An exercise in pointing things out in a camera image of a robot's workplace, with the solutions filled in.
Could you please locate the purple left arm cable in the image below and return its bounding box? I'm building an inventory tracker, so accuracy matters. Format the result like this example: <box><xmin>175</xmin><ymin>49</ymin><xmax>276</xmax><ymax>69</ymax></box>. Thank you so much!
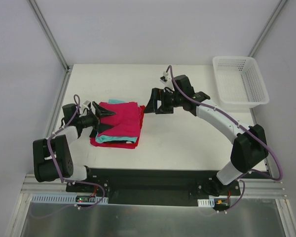
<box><xmin>46</xmin><ymin>95</ymin><xmax>85</xmax><ymax>183</ymax></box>

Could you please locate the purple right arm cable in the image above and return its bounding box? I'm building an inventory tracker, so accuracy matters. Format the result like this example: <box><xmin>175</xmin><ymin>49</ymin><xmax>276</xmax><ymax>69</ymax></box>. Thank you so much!
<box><xmin>169</xmin><ymin>65</ymin><xmax>283</xmax><ymax>213</ymax></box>

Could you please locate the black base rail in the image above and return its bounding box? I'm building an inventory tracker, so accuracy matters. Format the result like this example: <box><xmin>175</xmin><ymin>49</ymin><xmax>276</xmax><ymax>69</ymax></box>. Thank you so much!
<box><xmin>66</xmin><ymin>168</ymin><xmax>240</xmax><ymax>206</ymax></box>

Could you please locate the white plastic basket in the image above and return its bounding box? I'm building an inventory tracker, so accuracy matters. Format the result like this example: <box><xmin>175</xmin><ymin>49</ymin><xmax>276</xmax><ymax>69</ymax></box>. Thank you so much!
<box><xmin>212</xmin><ymin>56</ymin><xmax>269</xmax><ymax>111</ymax></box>

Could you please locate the teal t shirt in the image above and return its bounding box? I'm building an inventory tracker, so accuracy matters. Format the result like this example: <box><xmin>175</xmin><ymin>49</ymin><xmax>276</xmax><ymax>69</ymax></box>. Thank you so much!
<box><xmin>94</xmin><ymin>99</ymin><xmax>140</xmax><ymax>145</ymax></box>

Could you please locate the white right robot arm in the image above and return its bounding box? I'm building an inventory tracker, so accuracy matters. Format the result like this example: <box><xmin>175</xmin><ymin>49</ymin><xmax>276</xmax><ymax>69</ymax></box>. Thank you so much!
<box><xmin>144</xmin><ymin>75</ymin><xmax>269</xmax><ymax>197</ymax></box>

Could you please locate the red t shirt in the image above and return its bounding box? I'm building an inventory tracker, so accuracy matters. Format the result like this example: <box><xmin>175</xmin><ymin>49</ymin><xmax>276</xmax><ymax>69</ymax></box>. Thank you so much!
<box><xmin>90</xmin><ymin>105</ymin><xmax>146</xmax><ymax>149</ymax></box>

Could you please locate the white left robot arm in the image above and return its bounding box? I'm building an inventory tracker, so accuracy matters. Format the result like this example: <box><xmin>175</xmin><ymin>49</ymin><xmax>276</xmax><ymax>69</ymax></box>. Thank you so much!
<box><xmin>33</xmin><ymin>101</ymin><xmax>116</xmax><ymax>192</ymax></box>

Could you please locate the crimson pink t shirt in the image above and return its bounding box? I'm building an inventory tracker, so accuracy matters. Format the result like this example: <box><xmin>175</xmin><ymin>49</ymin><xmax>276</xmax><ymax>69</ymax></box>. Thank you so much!
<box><xmin>96</xmin><ymin>101</ymin><xmax>143</xmax><ymax>138</ymax></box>

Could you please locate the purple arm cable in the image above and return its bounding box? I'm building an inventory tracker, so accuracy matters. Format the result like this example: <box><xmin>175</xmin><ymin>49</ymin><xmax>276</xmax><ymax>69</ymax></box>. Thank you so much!
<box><xmin>169</xmin><ymin>65</ymin><xmax>283</xmax><ymax>213</ymax></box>
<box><xmin>46</xmin><ymin>95</ymin><xmax>85</xmax><ymax>183</ymax></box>

